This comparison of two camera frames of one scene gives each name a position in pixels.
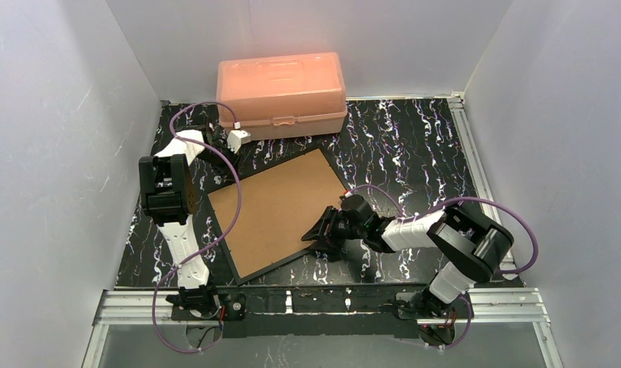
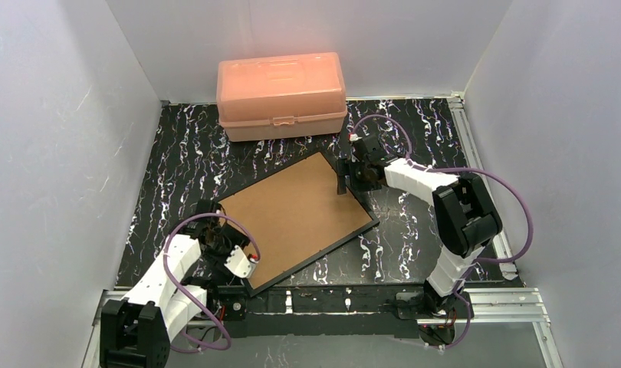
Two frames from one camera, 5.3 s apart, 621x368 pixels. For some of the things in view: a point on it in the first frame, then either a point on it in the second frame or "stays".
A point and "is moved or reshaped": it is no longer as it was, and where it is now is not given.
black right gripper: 331,225 to 347,175
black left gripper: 221,154 to 208,216
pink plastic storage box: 283,96 stays
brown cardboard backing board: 281,206 is moved or reshaped
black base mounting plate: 314,312 stays
